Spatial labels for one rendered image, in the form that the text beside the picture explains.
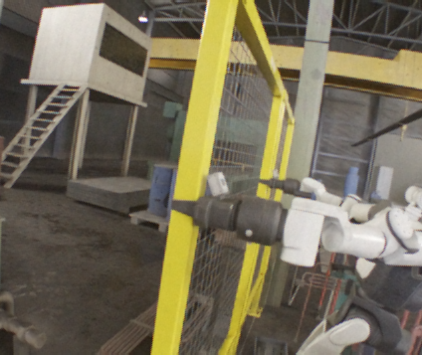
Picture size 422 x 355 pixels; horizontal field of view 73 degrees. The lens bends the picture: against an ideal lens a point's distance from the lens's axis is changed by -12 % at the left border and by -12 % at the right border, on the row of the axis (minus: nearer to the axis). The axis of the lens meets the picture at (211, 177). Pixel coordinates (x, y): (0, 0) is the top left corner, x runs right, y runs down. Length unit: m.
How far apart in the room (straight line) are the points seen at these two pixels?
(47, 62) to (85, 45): 1.45
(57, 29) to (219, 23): 9.88
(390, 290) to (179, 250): 0.75
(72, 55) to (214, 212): 9.23
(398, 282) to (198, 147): 0.81
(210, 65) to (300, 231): 0.36
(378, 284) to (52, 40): 10.15
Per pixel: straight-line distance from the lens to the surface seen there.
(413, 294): 1.20
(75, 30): 9.94
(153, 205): 5.79
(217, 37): 0.66
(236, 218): 0.60
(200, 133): 0.62
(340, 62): 13.90
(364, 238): 0.70
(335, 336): 1.24
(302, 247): 0.59
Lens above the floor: 1.45
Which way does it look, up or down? 5 degrees down
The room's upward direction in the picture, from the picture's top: 10 degrees clockwise
